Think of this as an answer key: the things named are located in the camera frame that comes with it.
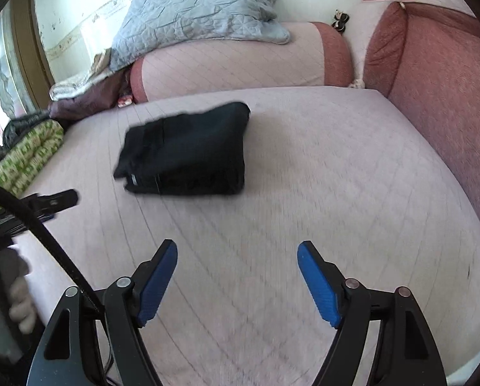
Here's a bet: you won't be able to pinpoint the black pants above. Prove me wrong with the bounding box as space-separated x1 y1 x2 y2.
113 102 250 196

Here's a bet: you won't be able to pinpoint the green patterned cloth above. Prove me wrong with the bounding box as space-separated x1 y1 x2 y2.
0 119 64 198

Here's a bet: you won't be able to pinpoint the dark grey garment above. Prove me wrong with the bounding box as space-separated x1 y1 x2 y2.
3 110 50 150

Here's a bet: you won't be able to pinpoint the dark maroon cloth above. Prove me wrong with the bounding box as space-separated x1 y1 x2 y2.
49 67 131 121

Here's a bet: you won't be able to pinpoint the pink bolster pillow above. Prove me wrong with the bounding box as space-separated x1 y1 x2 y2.
130 22 354 103

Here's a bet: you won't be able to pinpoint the grey quilted blanket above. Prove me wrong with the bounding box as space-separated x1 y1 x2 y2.
109 0 290 71

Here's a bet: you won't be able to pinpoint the small black white toy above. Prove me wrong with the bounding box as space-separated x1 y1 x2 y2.
331 10 350 34

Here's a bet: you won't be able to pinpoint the black cable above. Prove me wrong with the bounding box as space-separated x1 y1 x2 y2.
0 178 113 386

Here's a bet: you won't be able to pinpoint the wooden window frame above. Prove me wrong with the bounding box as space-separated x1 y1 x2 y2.
2 0 54 113

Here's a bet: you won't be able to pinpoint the red corduroy cushion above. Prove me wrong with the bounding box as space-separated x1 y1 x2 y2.
361 0 480 219

